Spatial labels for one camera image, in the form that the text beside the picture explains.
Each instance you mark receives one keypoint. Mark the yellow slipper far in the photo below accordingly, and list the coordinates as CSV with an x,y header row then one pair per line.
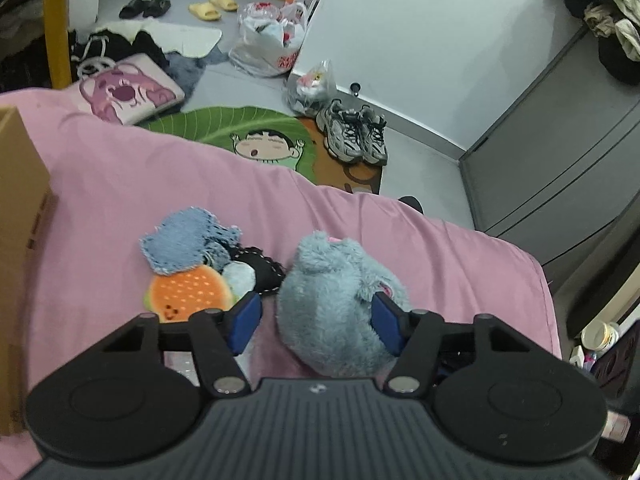
x,y
226,5

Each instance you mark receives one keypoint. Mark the white red plastic bag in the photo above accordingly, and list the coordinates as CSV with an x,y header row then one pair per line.
x,y
270,38

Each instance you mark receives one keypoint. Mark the black cloth toy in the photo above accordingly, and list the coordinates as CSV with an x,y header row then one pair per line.
x,y
269,274

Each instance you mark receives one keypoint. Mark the white floor mat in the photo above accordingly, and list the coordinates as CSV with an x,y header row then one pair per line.
x,y
189,41

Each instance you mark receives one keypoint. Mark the hamburger plush toy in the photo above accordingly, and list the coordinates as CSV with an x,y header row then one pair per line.
x,y
174,298

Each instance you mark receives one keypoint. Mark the pink bear cushion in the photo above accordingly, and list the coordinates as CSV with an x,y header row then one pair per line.
x,y
129,92

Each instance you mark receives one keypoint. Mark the grey sneaker left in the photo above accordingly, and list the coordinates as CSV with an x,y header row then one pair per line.
x,y
340,127

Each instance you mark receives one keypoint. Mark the round white yellow-rimmed table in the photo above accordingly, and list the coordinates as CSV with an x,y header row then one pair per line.
x,y
55,22

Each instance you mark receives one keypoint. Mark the grey wardrobe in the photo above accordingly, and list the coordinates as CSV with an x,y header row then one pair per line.
x,y
557,169

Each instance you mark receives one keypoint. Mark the black clothing pile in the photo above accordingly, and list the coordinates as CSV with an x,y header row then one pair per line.
x,y
104,49

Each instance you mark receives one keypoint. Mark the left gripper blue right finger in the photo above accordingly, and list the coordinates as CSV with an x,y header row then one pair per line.
x,y
390,323

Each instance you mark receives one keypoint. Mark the hanging dark clothes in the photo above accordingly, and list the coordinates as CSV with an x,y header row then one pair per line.
x,y
615,24

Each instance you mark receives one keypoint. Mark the black slipper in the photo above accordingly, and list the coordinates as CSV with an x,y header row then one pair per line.
x,y
132,9
156,8

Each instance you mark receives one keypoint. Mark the grey sneaker right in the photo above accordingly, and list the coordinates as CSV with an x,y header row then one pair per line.
x,y
371,130

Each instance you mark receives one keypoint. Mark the grey plush mouse slipper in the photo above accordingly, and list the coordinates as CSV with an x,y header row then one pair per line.
x,y
324,307

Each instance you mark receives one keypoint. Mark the grey sneaker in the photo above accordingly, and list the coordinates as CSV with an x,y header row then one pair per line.
x,y
371,130
340,127

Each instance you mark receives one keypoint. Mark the small clear trash bag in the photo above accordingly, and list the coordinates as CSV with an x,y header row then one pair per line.
x,y
306,95

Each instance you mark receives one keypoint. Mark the blue denim cloth toy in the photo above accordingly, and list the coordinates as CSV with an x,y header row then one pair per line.
x,y
187,239

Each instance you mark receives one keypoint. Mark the yellow slipper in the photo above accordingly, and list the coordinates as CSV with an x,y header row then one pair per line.
x,y
204,11
226,5

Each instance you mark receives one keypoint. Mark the black slipper left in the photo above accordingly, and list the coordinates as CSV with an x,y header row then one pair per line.
x,y
132,9

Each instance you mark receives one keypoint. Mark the green leaf cartoon rug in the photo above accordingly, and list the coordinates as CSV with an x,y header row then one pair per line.
x,y
270,137

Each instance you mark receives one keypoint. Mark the black slipper right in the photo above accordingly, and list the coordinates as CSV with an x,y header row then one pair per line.
x,y
156,8

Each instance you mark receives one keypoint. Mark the yellow slipper near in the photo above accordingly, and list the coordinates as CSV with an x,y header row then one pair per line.
x,y
204,11

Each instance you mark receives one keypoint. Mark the cardboard box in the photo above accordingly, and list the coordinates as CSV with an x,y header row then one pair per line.
x,y
25,203

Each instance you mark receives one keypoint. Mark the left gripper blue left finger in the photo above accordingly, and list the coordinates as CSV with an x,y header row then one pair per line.
x,y
241,321

